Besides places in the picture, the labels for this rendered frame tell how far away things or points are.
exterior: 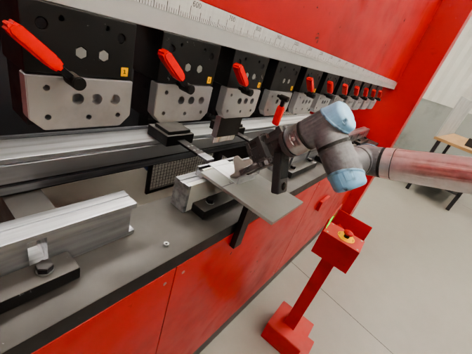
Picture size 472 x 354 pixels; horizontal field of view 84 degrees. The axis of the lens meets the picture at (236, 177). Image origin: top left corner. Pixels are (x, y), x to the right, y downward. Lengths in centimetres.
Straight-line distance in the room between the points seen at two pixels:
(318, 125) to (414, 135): 776
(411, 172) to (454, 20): 222
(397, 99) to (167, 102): 242
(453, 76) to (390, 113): 556
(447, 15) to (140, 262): 270
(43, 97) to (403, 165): 68
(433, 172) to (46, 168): 91
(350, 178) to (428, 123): 770
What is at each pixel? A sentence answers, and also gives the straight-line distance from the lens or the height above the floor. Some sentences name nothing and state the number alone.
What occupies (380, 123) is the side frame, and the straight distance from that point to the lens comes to 281.
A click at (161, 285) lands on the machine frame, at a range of 73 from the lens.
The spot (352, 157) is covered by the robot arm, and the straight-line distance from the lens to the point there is 62.
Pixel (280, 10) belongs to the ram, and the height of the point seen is 145.
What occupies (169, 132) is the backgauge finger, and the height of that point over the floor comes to 103.
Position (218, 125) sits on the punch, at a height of 114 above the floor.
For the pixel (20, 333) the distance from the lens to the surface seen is 59.
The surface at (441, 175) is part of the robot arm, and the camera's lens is 69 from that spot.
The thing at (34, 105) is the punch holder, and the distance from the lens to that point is 46.
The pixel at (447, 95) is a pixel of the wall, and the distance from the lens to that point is 826.
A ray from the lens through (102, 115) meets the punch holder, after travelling 50.
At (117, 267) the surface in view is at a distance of 65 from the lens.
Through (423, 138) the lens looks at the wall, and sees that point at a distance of 830.
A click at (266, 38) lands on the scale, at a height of 138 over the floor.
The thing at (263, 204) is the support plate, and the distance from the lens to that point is 72.
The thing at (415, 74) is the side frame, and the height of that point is 149.
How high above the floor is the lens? 137
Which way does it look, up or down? 27 degrees down
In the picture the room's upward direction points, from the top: 18 degrees clockwise
